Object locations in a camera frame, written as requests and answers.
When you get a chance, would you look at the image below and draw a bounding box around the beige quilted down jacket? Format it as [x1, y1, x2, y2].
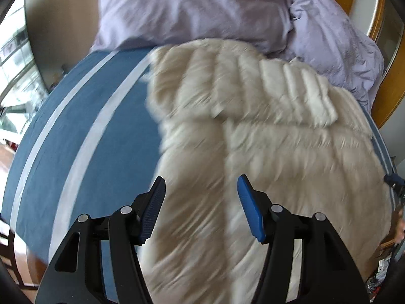
[140, 39, 393, 303]

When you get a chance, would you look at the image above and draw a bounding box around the blue striped bed sheet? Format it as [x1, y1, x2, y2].
[3, 49, 387, 267]

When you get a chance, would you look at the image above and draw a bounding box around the right purple pillow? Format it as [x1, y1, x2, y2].
[283, 0, 384, 111]

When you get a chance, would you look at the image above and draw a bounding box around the purple pillow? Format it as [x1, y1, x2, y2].
[283, 0, 384, 111]
[91, 0, 292, 53]

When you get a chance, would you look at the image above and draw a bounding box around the wooden framed glass door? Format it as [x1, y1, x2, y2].
[335, 0, 404, 128]

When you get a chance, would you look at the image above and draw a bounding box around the left purple pillow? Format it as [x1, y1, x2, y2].
[91, 0, 292, 53]

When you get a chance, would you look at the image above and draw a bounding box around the window with frame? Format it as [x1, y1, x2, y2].
[0, 0, 49, 135]

